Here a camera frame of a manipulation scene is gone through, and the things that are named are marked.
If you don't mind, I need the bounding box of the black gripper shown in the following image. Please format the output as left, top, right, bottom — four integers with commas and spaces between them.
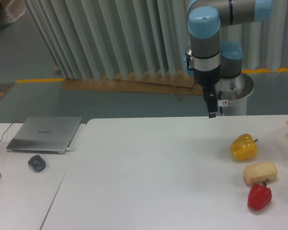
194, 68, 221, 118

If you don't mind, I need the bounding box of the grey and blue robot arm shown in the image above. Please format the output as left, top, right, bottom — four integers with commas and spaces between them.
185, 0, 273, 118

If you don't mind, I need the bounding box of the yellow bell pepper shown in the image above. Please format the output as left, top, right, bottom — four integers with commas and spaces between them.
230, 134, 258, 161

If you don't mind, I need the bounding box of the red bell pepper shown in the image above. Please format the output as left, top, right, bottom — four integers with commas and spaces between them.
247, 182, 272, 211

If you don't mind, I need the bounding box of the brown cardboard sheet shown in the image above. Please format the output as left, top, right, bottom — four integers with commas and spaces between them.
61, 70, 203, 99

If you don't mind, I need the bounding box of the beige bread loaf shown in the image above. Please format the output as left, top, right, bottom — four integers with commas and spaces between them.
243, 161, 277, 185

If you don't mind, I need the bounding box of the pale green pleated curtain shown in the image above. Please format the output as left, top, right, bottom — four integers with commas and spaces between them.
24, 0, 288, 80

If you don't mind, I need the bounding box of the white usb plug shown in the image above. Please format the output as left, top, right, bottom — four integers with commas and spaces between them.
66, 148, 76, 152

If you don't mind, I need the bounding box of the silver closed laptop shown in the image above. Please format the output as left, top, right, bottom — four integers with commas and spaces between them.
6, 116, 82, 154

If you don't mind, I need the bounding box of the black base cable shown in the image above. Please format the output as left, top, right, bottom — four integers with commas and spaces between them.
217, 90, 224, 116

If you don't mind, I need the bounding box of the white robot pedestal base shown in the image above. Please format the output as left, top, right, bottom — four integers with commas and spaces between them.
215, 73, 254, 116

